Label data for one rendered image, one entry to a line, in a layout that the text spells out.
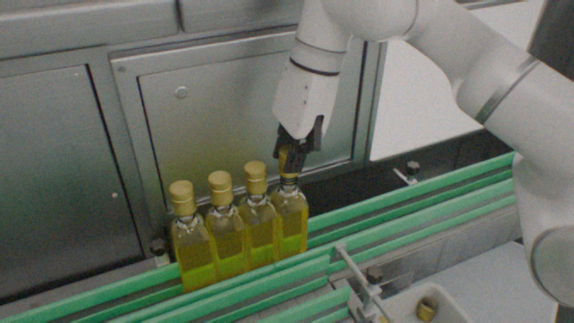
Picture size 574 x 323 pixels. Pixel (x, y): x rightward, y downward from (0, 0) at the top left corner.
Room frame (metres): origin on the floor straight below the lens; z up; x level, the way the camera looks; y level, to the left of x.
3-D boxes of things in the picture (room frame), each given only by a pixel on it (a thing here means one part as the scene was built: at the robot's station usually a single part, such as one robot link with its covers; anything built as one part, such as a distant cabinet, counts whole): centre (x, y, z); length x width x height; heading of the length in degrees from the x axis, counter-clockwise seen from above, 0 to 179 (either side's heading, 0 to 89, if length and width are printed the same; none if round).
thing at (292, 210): (0.54, -0.01, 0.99); 0.06 x 0.06 x 0.21; 23
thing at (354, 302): (0.47, -0.13, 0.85); 0.09 x 0.04 x 0.07; 24
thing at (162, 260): (0.51, 0.22, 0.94); 0.07 x 0.04 x 0.13; 24
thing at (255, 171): (0.51, 0.04, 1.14); 0.04 x 0.04 x 0.04
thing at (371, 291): (0.46, -0.14, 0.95); 0.17 x 0.03 x 0.12; 24
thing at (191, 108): (0.75, -0.16, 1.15); 0.90 x 0.03 x 0.34; 114
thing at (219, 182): (0.49, 0.09, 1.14); 0.04 x 0.04 x 0.04
